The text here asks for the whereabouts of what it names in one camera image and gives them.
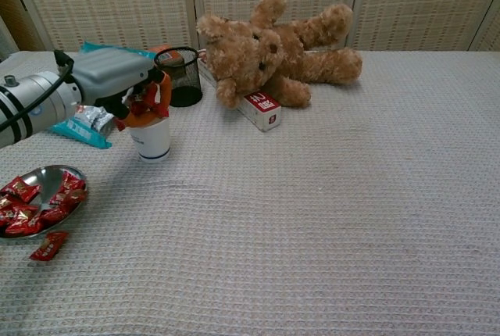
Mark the left robot hand grey orange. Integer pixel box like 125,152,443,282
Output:
72,47,173,132

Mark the red candy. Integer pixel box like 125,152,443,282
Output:
0,206,38,226
0,195,20,212
48,189,88,206
41,206,70,224
60,171,86,192
29,231,70,263
127,91,157,118
5,218,44,235
2,177,42,204

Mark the white paper cup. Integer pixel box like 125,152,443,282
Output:
128,115,173,163

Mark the orange cardboard box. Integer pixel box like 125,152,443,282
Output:
148,43,187,67

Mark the teal silver snack bag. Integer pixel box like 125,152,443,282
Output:
48,41,157,150

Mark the black mesh pen holder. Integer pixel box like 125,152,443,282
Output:
153,46,204,109

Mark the brown backed screen panel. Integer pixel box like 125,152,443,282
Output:
0,0,44,52

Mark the round steel plate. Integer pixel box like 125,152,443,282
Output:
0,164,88,240

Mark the brown teddy bear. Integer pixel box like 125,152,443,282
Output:
195,0,363,110

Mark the long red white box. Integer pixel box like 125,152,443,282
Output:
197,48,282,133

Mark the beige waffle tablecloth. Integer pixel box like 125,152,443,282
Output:
0,50,500,336

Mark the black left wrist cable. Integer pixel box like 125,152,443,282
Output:
0,49,76,132

